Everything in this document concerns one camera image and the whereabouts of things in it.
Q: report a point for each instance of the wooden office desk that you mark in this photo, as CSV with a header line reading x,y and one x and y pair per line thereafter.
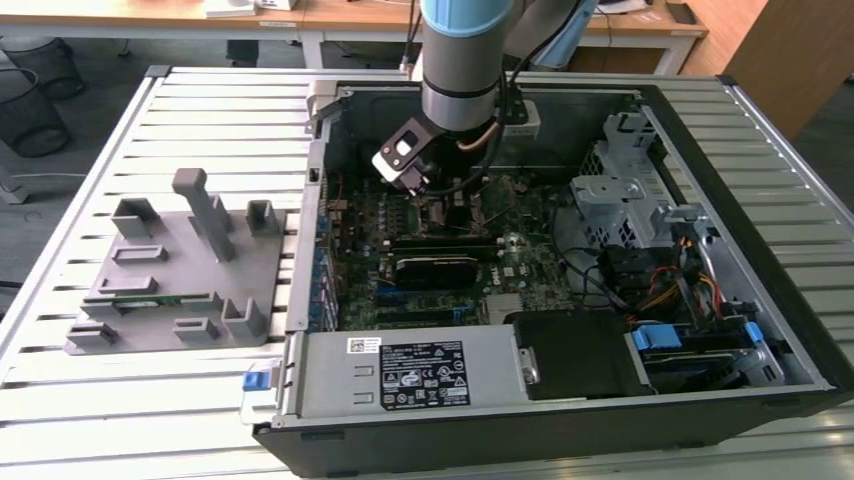
x,y
634,30
100,21

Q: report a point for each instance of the CPU socket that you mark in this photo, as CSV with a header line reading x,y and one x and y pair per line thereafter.
x,y
430,220

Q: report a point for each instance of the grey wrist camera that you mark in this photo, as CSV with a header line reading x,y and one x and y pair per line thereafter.
x,y
522,120

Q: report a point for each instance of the grey parts rack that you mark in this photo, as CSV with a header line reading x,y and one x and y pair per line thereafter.
x,y
180,240

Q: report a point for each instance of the green motherboard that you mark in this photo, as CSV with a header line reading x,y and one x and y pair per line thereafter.
x,y
534,280

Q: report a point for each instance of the silver drive cage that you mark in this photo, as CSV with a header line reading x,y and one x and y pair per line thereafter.
x,y
614,210

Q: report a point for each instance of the grey case latch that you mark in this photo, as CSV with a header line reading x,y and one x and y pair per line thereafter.
x,y
322,92

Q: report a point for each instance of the blue disk carrier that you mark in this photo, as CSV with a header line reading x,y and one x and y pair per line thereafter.
x,y
657,339

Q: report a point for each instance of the dark flat phone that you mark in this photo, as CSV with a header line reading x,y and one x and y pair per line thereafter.
x,y
682,14

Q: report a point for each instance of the black PC case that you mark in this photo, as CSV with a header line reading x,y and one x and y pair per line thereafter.
x,y
467,445

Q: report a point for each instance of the black graphics card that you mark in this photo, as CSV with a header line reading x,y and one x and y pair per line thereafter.
x,y
436,274

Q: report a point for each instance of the silver power supply unit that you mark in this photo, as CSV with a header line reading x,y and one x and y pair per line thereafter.
x,y
320,370

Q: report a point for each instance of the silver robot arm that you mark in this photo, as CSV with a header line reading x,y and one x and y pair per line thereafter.
x,y
461,75

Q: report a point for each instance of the black RAM slot row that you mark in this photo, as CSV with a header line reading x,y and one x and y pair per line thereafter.
x,y
443,247

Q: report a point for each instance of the black mesh waste bin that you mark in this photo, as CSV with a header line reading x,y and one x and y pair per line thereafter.
x,y
27,115
54,60

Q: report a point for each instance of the black expansion slot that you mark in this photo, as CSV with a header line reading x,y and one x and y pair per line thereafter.
x,y
420,316
427,302

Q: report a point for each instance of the blue plastic clip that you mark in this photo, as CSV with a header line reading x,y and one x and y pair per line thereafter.
x,y
754,336

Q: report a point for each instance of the green RAM stick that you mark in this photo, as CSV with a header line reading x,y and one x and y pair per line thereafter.
x,y
150,300

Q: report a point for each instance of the wooden cabinet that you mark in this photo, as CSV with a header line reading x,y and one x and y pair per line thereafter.
x,y
801,50

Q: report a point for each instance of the blue case latch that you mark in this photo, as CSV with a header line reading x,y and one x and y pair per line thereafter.
x,y
256,381

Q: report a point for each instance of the small white box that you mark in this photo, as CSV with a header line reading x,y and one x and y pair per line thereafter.
x,y
275,4

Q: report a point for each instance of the silver chipset heatsink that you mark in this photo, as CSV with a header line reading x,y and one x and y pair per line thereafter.
x,y
505,306

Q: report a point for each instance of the silver metal bracket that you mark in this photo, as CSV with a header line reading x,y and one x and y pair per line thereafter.
x,y
681,215

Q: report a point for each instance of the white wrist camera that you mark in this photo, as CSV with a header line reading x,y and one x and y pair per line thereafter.
x,y
403,150

